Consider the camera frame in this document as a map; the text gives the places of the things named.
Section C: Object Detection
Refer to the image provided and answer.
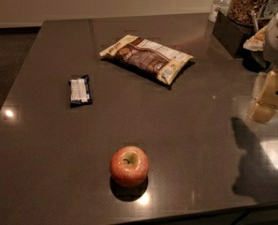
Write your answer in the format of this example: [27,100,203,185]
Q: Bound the brown cream snack bag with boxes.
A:
[99,35,193,85]

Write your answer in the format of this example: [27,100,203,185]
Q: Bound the glass jar of nuts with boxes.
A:
[227,0,278,26]

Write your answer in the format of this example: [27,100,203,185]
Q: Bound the red apple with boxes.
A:
[110,146,149,188]

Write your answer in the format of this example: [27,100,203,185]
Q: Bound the dark blue rxbar wrapper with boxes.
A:
[68,75,93,108]

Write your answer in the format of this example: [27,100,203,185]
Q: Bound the clear plastic water bottle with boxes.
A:
[208,0,230,23]

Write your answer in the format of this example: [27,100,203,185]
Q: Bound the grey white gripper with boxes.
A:
[249,12,278,124]

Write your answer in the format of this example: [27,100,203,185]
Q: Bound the cream snack packet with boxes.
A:
[243,26,268,52]

